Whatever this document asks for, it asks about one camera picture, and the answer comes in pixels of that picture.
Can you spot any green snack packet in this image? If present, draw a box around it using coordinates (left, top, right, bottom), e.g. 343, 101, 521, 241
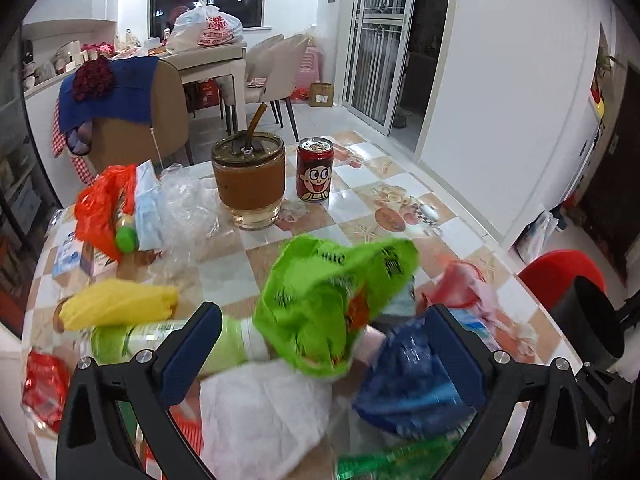
334, 436, 460, 480

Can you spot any blue plastic bag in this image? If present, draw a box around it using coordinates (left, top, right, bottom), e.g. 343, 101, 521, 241
352, 315, 475, 440

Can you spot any pink plastic bag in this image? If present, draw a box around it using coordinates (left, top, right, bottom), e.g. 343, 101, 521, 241
414, 260, 538, 363

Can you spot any white tissue pack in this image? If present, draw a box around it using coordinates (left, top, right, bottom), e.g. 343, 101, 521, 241
200, 360, 332, 479

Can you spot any green plastic bottle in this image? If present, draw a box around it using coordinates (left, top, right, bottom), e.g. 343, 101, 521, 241
90, 315, 270, 374

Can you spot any bright green snack bag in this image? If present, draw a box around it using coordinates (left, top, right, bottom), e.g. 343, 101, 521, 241
253, 234, 419, 378

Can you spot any crushed red cola can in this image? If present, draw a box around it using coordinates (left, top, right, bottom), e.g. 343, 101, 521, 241
22, 349, 70, 434

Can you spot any red cardboard box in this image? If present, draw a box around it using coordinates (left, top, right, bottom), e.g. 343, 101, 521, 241
141, 406, 203, 469

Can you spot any white plastic bag on floor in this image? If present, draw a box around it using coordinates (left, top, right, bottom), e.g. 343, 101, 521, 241
514, 210, 559, 264

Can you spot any dark entrance door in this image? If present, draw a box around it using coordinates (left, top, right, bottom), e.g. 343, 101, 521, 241
580, 67, 639, 281

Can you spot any blue white wet wipes pack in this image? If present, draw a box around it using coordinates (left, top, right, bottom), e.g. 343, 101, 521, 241
52, 231, 84, 278

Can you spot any white shoe cabinet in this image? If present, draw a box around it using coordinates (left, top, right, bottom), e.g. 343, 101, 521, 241
500, 24, 608, 249

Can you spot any orange plastic bag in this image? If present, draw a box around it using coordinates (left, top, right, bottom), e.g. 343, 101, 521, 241
74, 165, 137, 261

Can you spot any glass display cabinet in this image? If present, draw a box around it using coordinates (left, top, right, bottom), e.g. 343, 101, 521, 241
0, 30, 60, 337

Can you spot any clear plastic bag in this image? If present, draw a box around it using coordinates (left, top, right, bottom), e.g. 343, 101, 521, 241
154, 164, 220, 282

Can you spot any brown glass cup with straw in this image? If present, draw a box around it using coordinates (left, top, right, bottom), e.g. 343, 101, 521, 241
212, 103, 286, 231

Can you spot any potted green plant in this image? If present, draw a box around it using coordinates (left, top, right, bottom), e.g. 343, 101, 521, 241
594, 47, 626, 99

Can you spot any brown chair with clothes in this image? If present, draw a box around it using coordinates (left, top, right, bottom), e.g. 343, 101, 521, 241
51, 56, 192, 185

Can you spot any blue cloth on chair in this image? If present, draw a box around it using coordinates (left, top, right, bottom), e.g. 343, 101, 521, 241
58, 56, 158, 133

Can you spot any red cartoon drink can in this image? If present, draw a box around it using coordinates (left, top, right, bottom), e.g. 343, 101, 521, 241
296, 136, 334, 203

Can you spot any dark red flower bunch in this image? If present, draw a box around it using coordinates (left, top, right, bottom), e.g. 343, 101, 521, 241
72, 56, 115, 102

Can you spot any small cardboard box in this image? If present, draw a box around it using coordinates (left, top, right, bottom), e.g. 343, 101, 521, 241
308, 82, 334, 107

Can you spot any beige dining table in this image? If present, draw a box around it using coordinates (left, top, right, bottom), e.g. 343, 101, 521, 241
160, 42, 247, 130

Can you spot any pink plastic stool stack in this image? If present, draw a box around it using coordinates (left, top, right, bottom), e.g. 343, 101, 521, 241
294, 47, 321, 90

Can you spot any beige dining chair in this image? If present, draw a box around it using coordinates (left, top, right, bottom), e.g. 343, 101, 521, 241
244, 34, 310, 141

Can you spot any sliding glass door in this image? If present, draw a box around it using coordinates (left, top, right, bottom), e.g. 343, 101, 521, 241
343, 0, 449, 152

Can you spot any white shopping bag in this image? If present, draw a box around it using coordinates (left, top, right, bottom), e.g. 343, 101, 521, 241
166, 0, 243, 54

